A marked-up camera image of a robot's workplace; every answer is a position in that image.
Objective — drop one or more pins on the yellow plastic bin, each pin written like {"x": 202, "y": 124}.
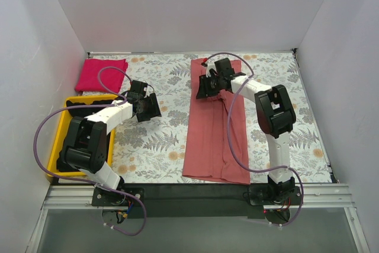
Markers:
{"x": 56, "y": 146}

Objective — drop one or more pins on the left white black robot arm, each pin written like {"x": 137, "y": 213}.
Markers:
{"x": 85, "y": 146}

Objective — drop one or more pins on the salmon pink t shirt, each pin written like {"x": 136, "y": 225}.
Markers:
{"x": 207, "y": 154}

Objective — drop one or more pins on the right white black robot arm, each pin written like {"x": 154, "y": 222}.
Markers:
{"x": 276, "y": 118}

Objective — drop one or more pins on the floral patterned table mat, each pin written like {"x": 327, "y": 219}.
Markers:
{"x": 154, "y": 151}

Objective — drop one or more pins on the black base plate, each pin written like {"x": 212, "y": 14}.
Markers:
{"x": 193, "y": 200}

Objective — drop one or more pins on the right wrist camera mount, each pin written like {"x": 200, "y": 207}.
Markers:
{"x": 210, "y": 70}

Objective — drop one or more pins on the folded magenta t shirt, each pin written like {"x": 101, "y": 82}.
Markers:
{"x": 97, "y": 74}

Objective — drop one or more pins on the black t shirt in bin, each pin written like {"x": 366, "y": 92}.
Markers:
{"x": 57, "y": 165}

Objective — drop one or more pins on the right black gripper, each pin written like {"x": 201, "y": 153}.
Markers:
{"x": 204, "y": 86}

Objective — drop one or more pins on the aluminium frame rail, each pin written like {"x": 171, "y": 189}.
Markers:
{"x": 199, "y": 218}

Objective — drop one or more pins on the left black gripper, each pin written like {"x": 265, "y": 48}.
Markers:
{"x": 149, "y": 108}

